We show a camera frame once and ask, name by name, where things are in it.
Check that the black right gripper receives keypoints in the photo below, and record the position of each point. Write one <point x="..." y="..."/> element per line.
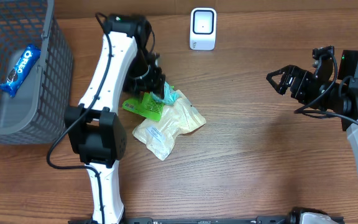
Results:
<point x="296" y="90"/>

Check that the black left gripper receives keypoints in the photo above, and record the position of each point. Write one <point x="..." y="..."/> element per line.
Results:
<point x="155" y="83"/>

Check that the green snack packet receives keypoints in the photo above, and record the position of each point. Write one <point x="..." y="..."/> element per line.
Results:
<point x="146" y="107"/>

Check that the teal snack packet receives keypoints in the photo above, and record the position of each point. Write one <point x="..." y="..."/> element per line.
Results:
<point x="170" y="95"/>

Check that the beige paper pouch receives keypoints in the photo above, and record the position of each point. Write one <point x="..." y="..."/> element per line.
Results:
<point x="159" y="136"/>

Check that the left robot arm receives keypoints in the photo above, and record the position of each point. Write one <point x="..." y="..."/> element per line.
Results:
<point x="95" y="132"/>

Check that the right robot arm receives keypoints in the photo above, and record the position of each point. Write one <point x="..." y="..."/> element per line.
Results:
<point x="345" y="73"/>

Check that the white barcode scanner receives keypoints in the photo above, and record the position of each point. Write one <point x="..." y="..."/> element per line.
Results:
<point x="203" y="29"/>

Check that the grey plastic mesh basket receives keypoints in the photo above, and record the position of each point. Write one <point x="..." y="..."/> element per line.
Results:
<point x="35" y="114"/>

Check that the blue Oreo cookie pack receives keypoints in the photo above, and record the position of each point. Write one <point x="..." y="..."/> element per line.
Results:
<point x="21" y="70"/>

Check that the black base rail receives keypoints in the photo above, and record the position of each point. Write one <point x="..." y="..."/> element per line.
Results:
<point x="296" y="215"/>

